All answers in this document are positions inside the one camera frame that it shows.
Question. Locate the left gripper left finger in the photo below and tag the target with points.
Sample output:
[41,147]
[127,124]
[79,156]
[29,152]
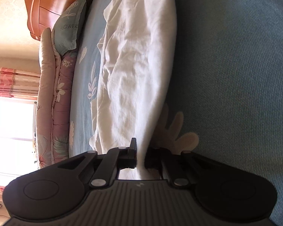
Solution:
[115,160]

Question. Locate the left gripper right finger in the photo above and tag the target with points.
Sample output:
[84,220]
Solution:
[170,167]

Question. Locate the white printed sweatshirt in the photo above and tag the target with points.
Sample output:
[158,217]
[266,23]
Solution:
[137,52]

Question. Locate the green flower pillow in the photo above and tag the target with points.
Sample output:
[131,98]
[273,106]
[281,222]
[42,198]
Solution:
[68,27]

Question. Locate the blue patterned bed sheet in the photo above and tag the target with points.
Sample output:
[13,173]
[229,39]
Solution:
[227,80]

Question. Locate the window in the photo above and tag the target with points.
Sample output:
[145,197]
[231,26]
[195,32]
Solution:
[17,136]

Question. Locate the pink floral folded quilt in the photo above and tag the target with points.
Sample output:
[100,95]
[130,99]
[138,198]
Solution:
[54,101]

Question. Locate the pink striped curtain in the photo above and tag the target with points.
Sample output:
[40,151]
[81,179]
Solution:
[19,84]

